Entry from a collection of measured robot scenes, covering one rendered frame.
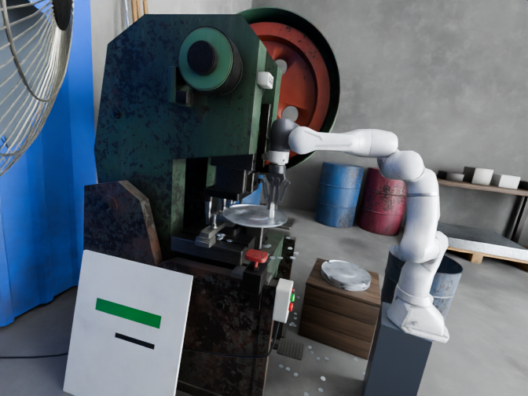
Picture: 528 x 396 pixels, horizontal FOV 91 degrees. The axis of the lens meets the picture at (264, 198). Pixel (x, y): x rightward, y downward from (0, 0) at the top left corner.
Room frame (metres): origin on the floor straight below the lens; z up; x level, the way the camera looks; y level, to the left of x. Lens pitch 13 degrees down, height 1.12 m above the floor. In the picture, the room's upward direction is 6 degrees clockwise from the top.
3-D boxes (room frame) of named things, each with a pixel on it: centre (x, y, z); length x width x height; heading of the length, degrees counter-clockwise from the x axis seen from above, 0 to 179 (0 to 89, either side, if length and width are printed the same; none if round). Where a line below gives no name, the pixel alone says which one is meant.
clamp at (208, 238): (0.99, 0.19, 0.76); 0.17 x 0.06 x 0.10; 167
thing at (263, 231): (1.11, -0.02, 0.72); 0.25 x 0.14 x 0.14; 77
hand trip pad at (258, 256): (0.78, 0.00, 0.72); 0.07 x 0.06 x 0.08; 77
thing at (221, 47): (1.15, 0.15, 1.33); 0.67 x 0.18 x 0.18; 167
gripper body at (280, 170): (1.10, -0.04, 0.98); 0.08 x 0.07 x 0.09; 77
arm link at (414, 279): (0.99, -0.67, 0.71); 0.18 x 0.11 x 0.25; 127
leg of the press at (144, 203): (0.92, 0.35, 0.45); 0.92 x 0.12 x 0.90; 77
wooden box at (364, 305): (1.46, -0.54, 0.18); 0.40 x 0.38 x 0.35; 70
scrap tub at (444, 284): (1.60, -1.08, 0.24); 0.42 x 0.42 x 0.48
